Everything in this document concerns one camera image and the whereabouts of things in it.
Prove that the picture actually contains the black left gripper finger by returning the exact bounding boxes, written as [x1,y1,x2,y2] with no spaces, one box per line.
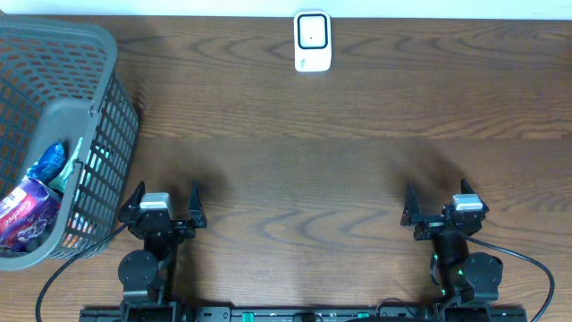
[120,181,146,215]
[188,181,204,220]

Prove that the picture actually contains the mint green snack pack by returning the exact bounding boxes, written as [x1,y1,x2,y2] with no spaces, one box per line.
[48,137,83,194]

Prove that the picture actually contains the blue Oreo cookie pack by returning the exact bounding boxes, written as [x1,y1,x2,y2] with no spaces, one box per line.
[25,141,66,184]

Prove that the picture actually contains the purple pink Carefree pack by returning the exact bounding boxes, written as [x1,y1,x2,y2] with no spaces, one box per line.
[1,178,61,252]

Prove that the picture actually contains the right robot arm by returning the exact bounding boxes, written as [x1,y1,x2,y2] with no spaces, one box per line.
[400,180,503,321]

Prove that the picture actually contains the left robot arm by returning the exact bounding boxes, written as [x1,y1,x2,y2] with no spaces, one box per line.
[118,182,206,322]

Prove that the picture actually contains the grey plastic shopping basket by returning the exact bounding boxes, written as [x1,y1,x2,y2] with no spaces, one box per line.
[1,15,139,271]

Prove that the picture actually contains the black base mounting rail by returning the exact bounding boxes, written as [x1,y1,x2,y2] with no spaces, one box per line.
[79,306,526,322]

